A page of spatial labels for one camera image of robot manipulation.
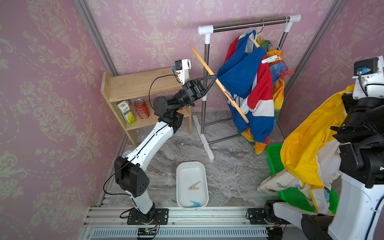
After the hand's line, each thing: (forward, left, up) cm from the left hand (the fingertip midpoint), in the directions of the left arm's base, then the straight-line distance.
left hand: (216, 83), depth 48 cm
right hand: (-8, -43, +8) cm, 44 cm away
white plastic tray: (-6, +11, -59) cm, 60 cm away
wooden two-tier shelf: (+24, +12, -37) cm, 46 cm away
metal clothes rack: (+34, -10, -57) cm, 67 cm away
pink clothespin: (-14, +8, -58) cm, 60 cm away
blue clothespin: (-22, +5, -58) cm, 63 cm away
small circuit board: (-34, +30, -61) cm, 76 cm away
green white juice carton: (+14, +43, -28) cm, 53 cm away
